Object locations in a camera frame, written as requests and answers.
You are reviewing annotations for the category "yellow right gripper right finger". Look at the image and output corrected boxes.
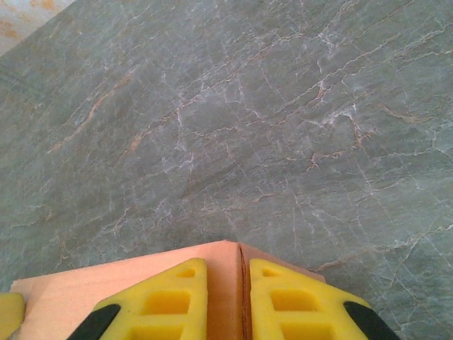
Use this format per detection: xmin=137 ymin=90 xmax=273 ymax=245
xmin=248 ymin=258 xmax=403 ymax=340

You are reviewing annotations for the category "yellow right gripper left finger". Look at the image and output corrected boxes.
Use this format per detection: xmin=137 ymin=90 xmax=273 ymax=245
xmin=66 ymin=257 xmax=209 ymax=340

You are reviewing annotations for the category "brown cardboard box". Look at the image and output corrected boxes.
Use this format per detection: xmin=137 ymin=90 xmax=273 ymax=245
xmin=9 ymin=239 xmax=327 ymax=340

